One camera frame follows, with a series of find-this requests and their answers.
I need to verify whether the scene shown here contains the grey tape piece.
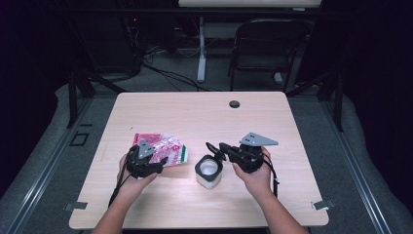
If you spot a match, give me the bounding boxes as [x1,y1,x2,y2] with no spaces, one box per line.
[311,199,335,211]
[63,201,89,212]

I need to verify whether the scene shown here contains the aluminium floor rail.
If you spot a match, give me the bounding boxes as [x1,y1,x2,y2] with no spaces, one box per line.
[319,97,395,234]
[0,97,94,234]

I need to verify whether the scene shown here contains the person's left hand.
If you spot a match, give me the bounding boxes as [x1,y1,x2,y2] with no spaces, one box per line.
[117,154,159,196]

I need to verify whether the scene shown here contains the left hand-held gripper black cable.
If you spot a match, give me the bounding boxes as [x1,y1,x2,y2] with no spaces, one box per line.
[108,144,137,207]

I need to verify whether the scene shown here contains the black horizontal frame bar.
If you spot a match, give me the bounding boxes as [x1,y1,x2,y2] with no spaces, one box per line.
[64,8,342,17]

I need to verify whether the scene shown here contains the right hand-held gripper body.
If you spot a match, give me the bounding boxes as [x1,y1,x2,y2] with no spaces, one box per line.
[231,132,280,174]

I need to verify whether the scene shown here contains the black metal stand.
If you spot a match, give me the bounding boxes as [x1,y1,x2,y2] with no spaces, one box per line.
[66,69,128,130]
[285,69,345,133]

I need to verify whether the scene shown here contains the black floor cables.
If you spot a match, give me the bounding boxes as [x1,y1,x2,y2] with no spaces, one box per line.
[140,48,222,93]

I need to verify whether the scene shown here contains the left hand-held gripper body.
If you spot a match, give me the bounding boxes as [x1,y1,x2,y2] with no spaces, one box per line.
[126,138,165,179]

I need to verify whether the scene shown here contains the black folding chair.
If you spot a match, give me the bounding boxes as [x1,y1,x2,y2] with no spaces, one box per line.
[228,18,316,94]

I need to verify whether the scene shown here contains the white desk leg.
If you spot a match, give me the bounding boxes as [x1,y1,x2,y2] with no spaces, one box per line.
[197,16,208,84]

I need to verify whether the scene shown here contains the grey panel under desk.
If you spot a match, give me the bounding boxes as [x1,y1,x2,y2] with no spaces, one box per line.
[204,21,243,41]

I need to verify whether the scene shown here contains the dark equipment cabinet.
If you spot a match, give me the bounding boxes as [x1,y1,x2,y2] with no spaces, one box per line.
[77,13,142,76]

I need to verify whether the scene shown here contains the right hand-held gripper black cable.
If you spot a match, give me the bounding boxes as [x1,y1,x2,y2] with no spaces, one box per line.
[262,152,281,199]

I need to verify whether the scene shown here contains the pink white green plastic bag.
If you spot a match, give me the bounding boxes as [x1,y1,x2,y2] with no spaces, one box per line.
[131,132,189,168]

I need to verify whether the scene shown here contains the hand-held gripper black cable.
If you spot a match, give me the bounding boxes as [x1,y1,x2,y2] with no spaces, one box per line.
[262,152,281,199]
[108,144,137,207]

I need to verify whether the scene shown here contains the person's right hand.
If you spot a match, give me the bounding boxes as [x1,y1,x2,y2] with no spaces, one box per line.
[232,145,273,199]

